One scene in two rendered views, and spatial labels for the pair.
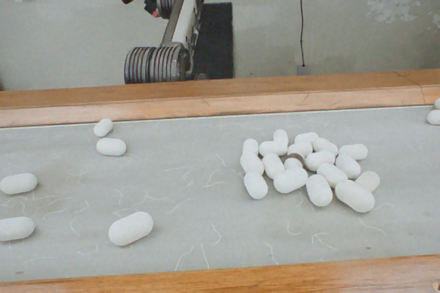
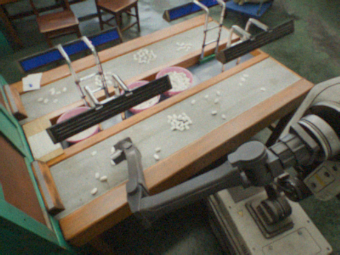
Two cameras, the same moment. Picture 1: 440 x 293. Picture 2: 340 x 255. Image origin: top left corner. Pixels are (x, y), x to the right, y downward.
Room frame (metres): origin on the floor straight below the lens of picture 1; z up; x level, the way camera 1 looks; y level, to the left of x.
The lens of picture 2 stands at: (1.02, -0.64, 1.88)
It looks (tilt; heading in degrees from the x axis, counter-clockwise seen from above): 54 degrees down; 148
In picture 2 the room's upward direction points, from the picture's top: straight up
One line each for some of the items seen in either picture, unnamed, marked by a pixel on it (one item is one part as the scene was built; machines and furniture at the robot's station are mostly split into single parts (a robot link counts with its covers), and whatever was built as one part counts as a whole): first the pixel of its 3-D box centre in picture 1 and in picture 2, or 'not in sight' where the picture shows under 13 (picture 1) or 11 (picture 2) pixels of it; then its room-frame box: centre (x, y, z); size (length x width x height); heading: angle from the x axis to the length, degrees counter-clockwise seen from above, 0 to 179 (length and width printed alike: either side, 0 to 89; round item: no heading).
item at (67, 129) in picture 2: not in sight; (113, 104); (0.24, -0.45, 1.08); 0.62 x 0.08 x 0.07; 91
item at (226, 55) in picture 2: not in sight; (258, 39); (0.22, 0.52, 1.08); 0.62 x 0.08 x 0.07; 91
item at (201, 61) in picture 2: not in sight; (204, 31); (-0.26, 0.51, 0.90); 0.20 x 0.19 x 0.45; 91
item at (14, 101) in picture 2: not in sight; (14, 101); (-0.36, -0.91, 0.83); 0.30 x 0.06 x 0.07; 1
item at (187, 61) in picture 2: not in sight; (149, 78); (-0.21, -0.03, 0.71); 1.81 x 0.05 x 0.11; 91
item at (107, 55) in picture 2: not in sight; (125, 56); (-0.60, -0.04, 0.67); 1.81 x 0.12 x 0.19; 91
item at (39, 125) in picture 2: not in sight; (42, 139); (-0.03, -0.85, 0.77); 0.33 x 0.15 x 0.01; 1
